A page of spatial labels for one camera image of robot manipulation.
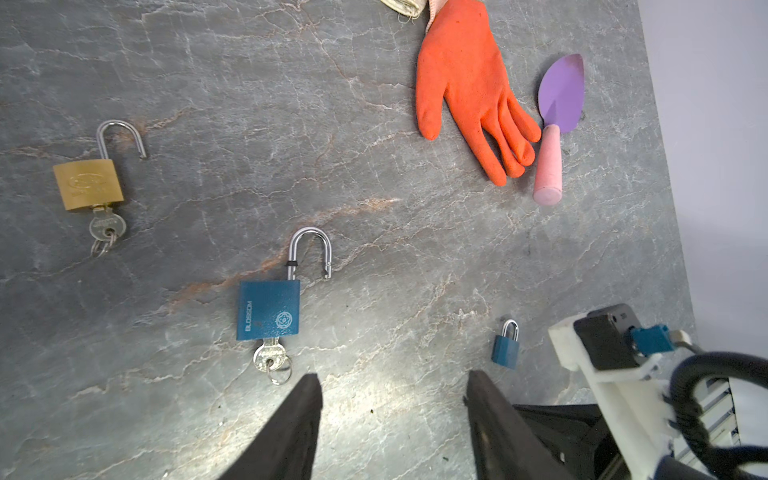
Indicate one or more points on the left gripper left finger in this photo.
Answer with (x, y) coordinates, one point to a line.
(285, 447)

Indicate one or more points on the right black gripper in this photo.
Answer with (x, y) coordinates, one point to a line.
(578, 437)

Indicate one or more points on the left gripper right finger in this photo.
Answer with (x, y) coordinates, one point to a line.
(504, 446)

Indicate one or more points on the large blue padlock key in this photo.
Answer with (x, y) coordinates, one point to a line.
(272, 359)

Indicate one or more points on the large blue padlock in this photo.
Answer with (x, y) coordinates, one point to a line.
(271, 309)

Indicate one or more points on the brass padlock key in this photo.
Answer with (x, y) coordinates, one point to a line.
(106, 228)

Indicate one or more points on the brass padlock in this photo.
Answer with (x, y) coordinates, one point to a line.
(91, 183)

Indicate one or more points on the small blue padlock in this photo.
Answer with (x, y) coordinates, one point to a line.
(506, 345)

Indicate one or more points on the purple pink toy trowel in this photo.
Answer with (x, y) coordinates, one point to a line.
(561, 98)

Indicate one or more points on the red rubber glove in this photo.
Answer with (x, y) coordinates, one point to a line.
(460, 65)

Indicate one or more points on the cream work glove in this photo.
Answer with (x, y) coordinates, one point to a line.
(408, 8)

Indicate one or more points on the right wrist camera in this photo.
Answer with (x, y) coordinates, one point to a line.
(618, 357)

